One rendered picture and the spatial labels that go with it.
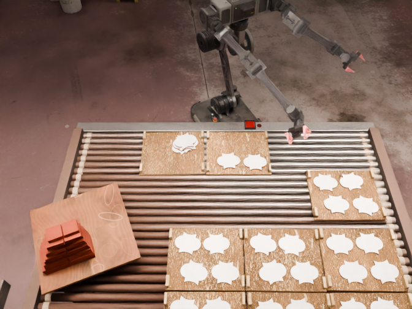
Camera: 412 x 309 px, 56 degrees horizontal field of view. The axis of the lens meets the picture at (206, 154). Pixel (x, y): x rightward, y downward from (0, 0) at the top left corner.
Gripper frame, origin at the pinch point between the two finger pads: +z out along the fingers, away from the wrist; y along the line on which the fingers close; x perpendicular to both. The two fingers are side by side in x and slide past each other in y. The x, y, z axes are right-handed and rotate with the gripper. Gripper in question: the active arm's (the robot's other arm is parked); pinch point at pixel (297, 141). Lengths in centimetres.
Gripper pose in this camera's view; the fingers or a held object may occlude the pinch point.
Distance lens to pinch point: 228.3
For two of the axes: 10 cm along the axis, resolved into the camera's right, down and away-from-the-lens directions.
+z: -2.0, 7.8, -5.9
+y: 7.4, -2.8, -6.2
